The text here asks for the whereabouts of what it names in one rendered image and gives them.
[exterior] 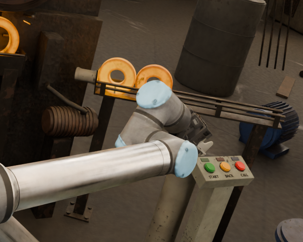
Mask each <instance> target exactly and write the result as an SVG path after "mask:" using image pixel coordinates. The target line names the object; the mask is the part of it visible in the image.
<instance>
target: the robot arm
mask: <svg viewBox="0 0 303 242"><path fill-rule="evenodd" d="M136 101H137V104H138V106H137V108H136V109H135V111H134V112H133V114H132V116H131V117H130V119H129V121H128V122H127V124H126V125H125V127H124V129H123V130H122V132H121V133H120V134H119V137H118V138H117V140H116V142H115V147H116V148H112V149H106V150H101V151H95V152H90V153H84V154H79V155H73V156H68V157H61V158H55V159H49V160H44V161H39V162H33V163H27V164H22V165H16V166H11V167H4V166H3V165H2V164H1V163H0V242H39V241H38V240H37V239H36V238H35V237H34V236H33V235H32V234H31V233H30V232H29V231H28V230H27V229H26V228H25V227H24V226H23V225H21V224H20V223H19V222H18V221H17V220H16V219H15V218H14V217H13V216H12V215H13V213H14V212H15V211H19V210H23V209H27V208H31V207H35V206H40V205H44V204H48V203H52V202H56V201H60V200H63V199H67V198H71V197H75V196H79V195H83V194H88V193H92V192H96V191H100V190H104V189H108V188H112V187H116V186H119V185H123V184H127V183H131V182H136V181H140V180H144V179H148V178H152V177H156V176H157V177H160V176H164V175H168V174H174V175H175V176H176V177H181V178H185V177H187V176H188V175H190V174H191V172H192V171H193V169H194V168H195V165H196V163H197V159H198V156H204V155H206V153H205V152H206V151H207V150H208V149H209V148H210V147H211V146H212V145H213V142H212V141H210V142H207V143H204V141H205V140H206V139H209V138H210V137H211V136H213V134H212V133H211V132H210V131H209V130H208V126H207V125H206V123H205V122H204V121H203V120H202V119H201V117H200V115H199V114H197V113H194V111H193V110H192V109H191V107H188V108H187V107H186V106H185V105H184V103H183V102H181V100H180V99H179V98H178V97H177V96H176V95H175V94H174V93H173V92H172V90H171V88H170V87H168V86H167V85H166V84H165V83H163V82H161V81H158V80H154V81H149V82H147V83H145V84H144V85H143V86H142V87H141V88H140V89H139V90H138V92H137V95H136ZM162 128H164V129H165V130H166V131H168V133H166V132H163V131H162Z"/></svg>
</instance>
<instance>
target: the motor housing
mask: <svg viewBox="0 0 303 242"><path fill-rule="evenodd" d="M83 108H85V109H87V110H88V111H89V114H88V115H81V114H80V111H79V110H77V109H75V108H73V107H71V106H51V107H47V108H46V109H45V110H44V111H43V114H42V119H41V125H42V129H43V131H44V132H45V136H44V140H43V145H42V149H41V153H40V158H39V161H44V160H49V159H55V158H61V157H67V154H68V150H69V146H70V143H71V140H70V139H69V137H75V136H76V137H81V136H83V137H85V136H86V137H88V136H92V135H93V134H94V133H95V132H96V130H97V128H98V123H99V120H98V115H97V113H96V112H95V110H94V109H93V108H90V107H83ZM55 204H56V202H52V203H48V204H44V205H40V206H35V207H31V208H30V209H31V211H32V213H33V215H34V217H35V218H36V219H39V218H51V217H52V215H53V212H54V208H55Z"/></svg>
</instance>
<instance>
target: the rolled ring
mask: <svg viewBox="0 0 303 242"><path fill-rule="evenodd" d="M0 27H3V28H4V29H6V30H7V31H8V33H9V43H8V45H7V47H6V48H5V49H4V50H2V51H0V52H5V53H15V52H16V51H17V48H18V46H19V34H18V31H17V29H16V28H15V26H14V25H13V24H12V23H11V22H10V21H9V20H8V19H6V18H4V17H1V16H0Z"/></svg>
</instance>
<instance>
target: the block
mask: <svg viewBox="0 0 303 242"><path fill-rule="evenodd" d="M63 47H64V39H63V38H62V37H61V36H60V35H59V34H58V33H57V32H51V31H41V32H40V36H39V41H38V47H37V52H36V57H35V62H34V67H33V71H32V76H31V83H32V84H33V86H34V87H35V88H36V89H37V90H38V91H48V90H47V89H46V88H45V83H46V82H50V86H51V87H52V88H53V89H54V88H55V83H56V79H57V74H58V70H59V66H60V61H61V57H62V52H63Z"/></svg>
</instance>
